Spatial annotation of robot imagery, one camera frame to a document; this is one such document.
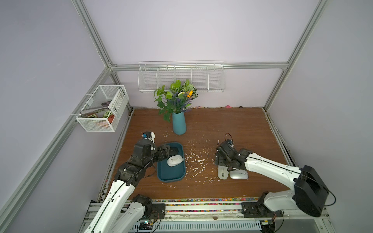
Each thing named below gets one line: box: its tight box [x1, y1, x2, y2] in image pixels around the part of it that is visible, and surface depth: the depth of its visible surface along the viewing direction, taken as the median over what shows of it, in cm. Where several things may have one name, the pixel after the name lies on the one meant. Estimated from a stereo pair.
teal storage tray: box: [156, 142, 186, 183], surface depth 91 cm
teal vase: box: [171, 111, 187, 135], surface depth 97 cm
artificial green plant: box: [153, 79, 199, 123], surface depth 84 cm
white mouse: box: [167, 154, 184, 167], surface depth 91 cm
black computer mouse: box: [169, 147, 179, 156], surface depth 97 cm
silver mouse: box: [229, 169, 249, 180], surface depth 88 cm
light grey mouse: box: [217, 165, 229, 180], surface depth 86 cm
